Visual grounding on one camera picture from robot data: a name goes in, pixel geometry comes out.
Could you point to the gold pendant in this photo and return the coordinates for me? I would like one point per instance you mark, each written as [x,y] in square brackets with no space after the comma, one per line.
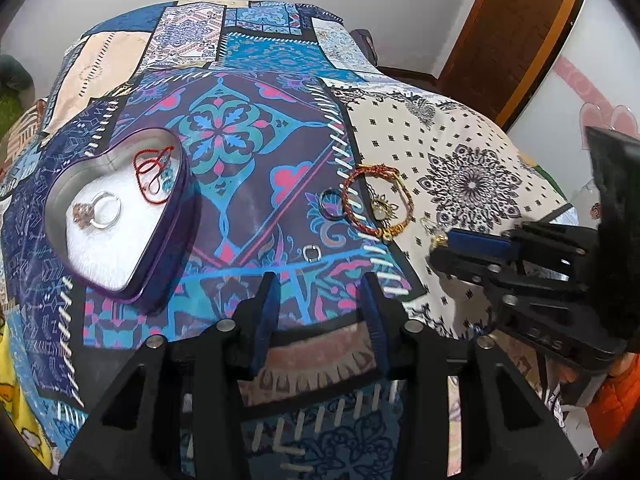
[385,208]

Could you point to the yellow printed cloth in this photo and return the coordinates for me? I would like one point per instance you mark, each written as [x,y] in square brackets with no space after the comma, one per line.
[20,410]

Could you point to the gold earring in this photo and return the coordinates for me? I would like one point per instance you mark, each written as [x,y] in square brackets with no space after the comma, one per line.
[439,237]

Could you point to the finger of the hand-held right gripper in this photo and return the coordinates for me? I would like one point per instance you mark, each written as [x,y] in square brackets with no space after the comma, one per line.
[457,262]
[477,244]

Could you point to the brown wooden door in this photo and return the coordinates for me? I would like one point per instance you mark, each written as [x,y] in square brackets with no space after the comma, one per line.
[515,25]

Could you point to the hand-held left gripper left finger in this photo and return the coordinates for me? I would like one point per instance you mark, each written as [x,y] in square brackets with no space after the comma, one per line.
[264,310]

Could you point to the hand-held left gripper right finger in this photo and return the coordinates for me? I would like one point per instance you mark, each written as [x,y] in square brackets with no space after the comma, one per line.
[374,310]

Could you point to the heart-shaped purple tin box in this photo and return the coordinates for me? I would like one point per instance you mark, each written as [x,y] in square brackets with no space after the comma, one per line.
[120,220]

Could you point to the patchwork printed blanket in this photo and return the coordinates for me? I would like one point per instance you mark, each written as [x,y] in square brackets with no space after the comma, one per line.
[260,125]

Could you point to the green cloth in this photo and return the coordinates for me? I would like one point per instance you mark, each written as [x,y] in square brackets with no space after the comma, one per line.
[12,105]

